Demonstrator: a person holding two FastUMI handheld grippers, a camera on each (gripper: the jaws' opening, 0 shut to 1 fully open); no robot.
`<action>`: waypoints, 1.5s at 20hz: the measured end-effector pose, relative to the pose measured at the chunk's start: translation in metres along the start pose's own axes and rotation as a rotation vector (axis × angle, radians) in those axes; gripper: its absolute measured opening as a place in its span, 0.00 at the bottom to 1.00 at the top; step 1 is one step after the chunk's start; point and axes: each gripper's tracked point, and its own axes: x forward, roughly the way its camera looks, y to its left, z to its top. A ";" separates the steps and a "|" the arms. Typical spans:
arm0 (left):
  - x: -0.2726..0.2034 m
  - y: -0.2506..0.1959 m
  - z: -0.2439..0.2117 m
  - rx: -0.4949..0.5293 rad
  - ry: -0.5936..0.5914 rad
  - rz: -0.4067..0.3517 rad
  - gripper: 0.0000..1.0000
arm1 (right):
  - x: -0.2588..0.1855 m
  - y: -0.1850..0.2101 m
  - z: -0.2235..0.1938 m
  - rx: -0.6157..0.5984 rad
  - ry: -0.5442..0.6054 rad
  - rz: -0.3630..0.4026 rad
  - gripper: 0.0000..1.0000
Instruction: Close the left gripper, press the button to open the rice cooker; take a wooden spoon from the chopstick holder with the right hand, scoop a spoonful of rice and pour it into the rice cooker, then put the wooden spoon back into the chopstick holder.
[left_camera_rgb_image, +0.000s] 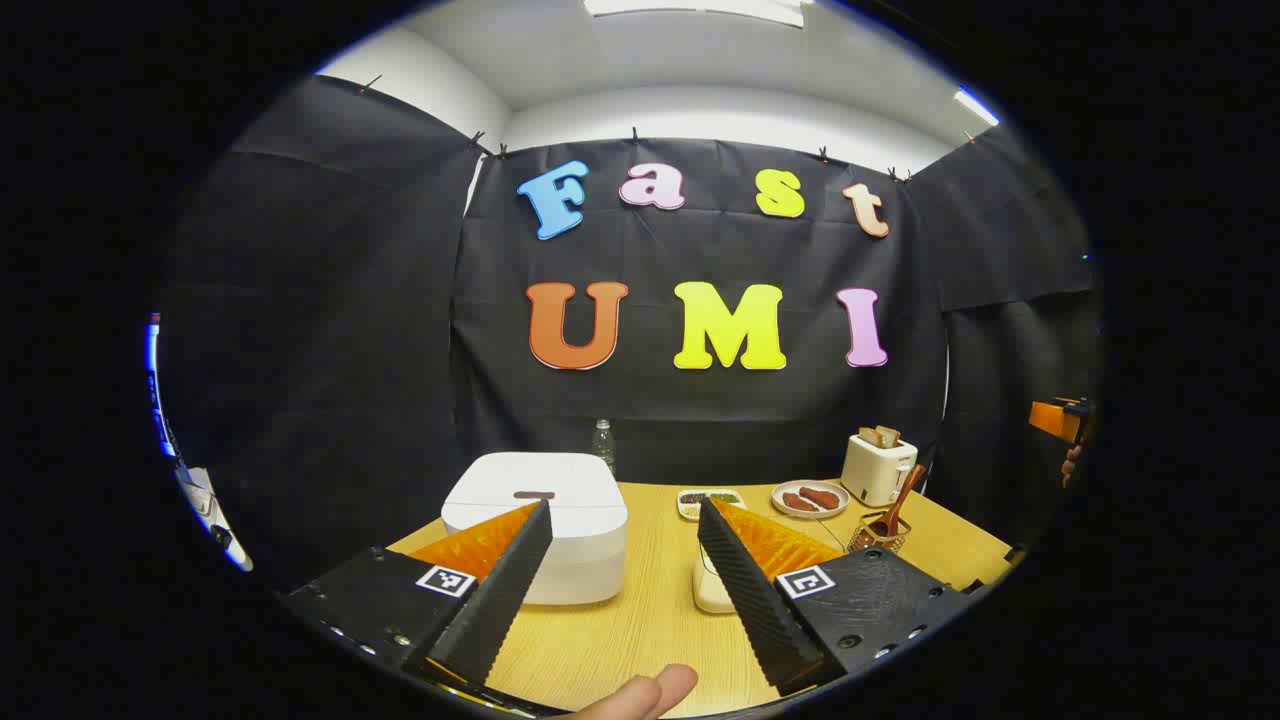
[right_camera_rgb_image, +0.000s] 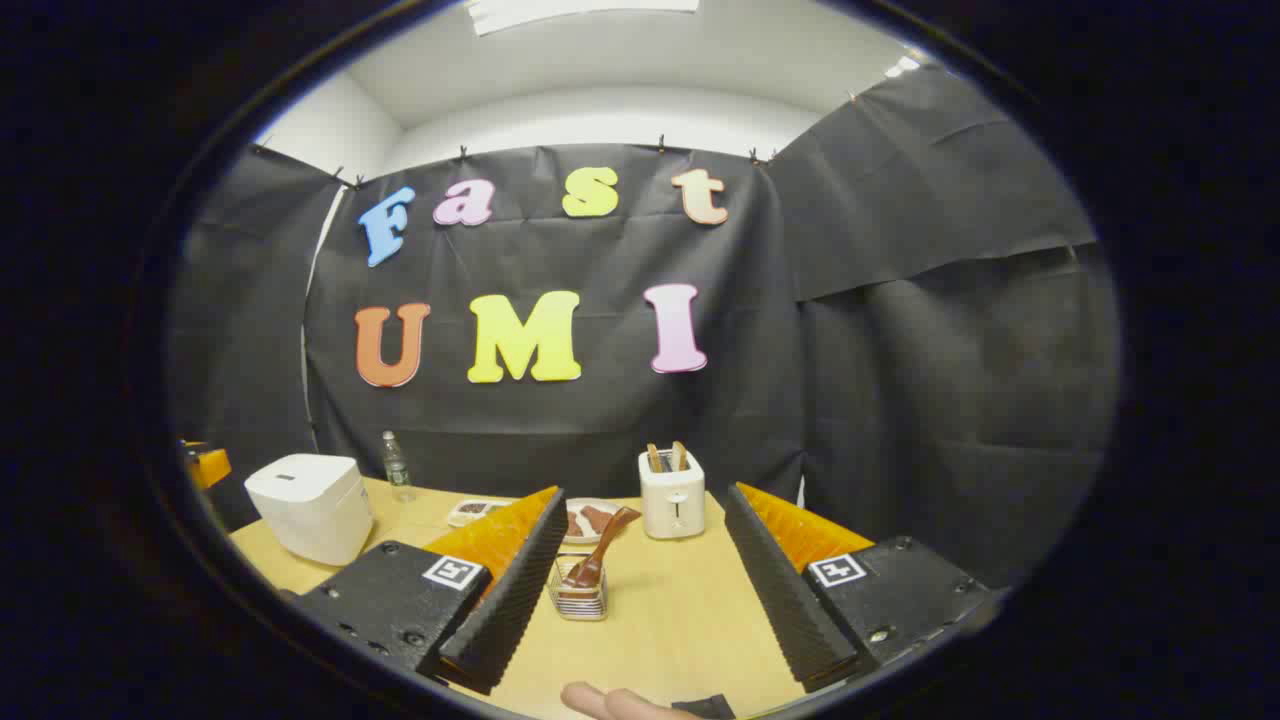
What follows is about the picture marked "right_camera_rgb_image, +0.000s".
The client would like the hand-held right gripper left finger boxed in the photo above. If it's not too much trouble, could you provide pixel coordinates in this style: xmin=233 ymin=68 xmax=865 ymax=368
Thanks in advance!
xmin=290 ymin=487 xmax=568 ymax=696

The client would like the black backdrop cloth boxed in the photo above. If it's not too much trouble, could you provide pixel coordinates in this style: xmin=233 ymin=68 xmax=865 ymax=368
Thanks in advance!
xmin=165 ymin=65 xmax=1121 ymax=591

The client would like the white divided grain tray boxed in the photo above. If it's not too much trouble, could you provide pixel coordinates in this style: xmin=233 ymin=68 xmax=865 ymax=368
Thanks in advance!
xmin=447 ymin=498 xmax=516 ymax=528

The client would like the wooden spoon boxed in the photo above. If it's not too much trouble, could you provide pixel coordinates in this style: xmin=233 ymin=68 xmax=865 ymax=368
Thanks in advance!
xmin=565 ymin=507 xmax=643 ymax=591

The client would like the white toaster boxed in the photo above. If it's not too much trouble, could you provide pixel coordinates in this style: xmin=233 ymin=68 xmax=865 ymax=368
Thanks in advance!
xmin=639 ymin=450 xmax=706 ymax=541

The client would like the clear plastic water bottle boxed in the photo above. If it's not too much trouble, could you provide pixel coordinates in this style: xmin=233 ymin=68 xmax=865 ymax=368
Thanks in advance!
xmin=380 ymin=431 xmax=416 ymax=504

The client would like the wire chopstick holder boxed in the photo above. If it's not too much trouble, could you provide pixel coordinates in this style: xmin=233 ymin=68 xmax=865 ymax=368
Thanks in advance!
xmin=547 ymin=553 xmax=609 ymax=622

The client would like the white plate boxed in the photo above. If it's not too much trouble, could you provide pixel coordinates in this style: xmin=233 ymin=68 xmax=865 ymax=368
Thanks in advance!
xmin=560 ymin=498 xmax=626 ymax=546

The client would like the white rice cooker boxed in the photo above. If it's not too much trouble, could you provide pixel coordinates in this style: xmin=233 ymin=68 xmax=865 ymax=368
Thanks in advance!
xmin=244 ymin=454 xmax=374 ymax=567

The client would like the long ceiling light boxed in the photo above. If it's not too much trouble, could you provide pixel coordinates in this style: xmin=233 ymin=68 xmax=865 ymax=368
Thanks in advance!
xmin=465 ymin=0 xmax=701 ymax=36

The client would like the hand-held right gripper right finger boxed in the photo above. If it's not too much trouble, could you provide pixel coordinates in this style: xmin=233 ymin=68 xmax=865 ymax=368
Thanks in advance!
xmin=724 ymin=483 xmax=1001 ymax=693

